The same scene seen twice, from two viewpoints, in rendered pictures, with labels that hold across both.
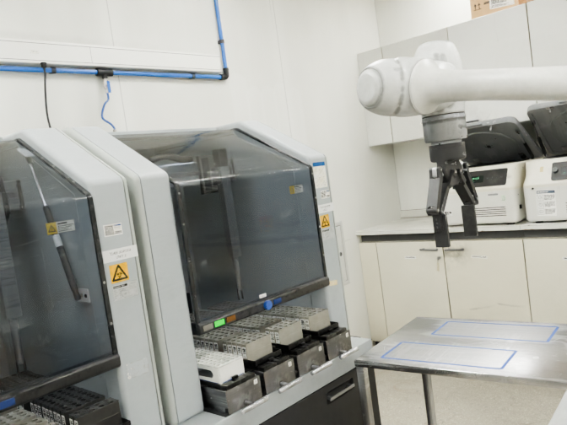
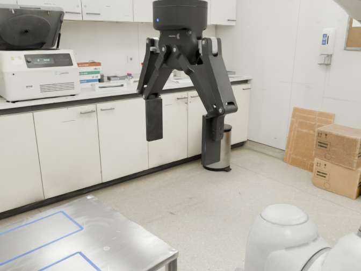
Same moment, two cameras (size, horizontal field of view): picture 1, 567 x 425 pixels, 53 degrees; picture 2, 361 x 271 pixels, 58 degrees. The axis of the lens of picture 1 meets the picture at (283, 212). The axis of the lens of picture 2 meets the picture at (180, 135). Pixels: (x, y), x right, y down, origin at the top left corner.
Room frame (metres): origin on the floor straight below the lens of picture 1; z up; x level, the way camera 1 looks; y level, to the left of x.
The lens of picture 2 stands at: (1.15, 0.10, 1.36)
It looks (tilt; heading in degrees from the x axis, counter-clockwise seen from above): 17 degrees down; 278
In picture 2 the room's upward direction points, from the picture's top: straight up
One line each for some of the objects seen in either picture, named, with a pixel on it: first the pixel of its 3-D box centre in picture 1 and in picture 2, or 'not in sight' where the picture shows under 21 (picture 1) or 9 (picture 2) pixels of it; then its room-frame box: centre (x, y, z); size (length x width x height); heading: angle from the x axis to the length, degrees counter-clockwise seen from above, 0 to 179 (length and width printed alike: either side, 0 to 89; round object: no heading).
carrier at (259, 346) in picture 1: (256, 348); not in sight; (1.76, 0.14, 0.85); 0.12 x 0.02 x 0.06; 137
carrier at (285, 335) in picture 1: (288, 333); not in sight; (1.87, 0.04, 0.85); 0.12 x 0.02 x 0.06; 136
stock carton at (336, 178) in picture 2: not in sight; (340, 173); (0.04, -2.86, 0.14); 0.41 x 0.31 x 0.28; 141
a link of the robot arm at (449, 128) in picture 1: (445, 130); not in sight; (1.21, -0.37, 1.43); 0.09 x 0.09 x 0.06
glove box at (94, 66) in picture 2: not in sight; (87, 65); (2.46, -2.91, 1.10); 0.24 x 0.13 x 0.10; 45
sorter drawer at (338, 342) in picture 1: (273, 334); not in sight; (2.15, 0.10, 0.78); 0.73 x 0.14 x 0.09; 47
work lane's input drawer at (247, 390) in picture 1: (177, 376); not in sight; (1.81, 0.42, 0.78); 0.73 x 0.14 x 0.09; 47
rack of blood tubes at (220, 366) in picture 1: (200, 365); not in sight; (1.72, 0.32, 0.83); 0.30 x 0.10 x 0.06; 47
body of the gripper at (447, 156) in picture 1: (448, 164); (180, 36); (1.21, -0.37, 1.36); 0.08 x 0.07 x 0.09; 137
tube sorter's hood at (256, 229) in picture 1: (208, 215); not in sight; (1.98, 0.26, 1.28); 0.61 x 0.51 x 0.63; 137
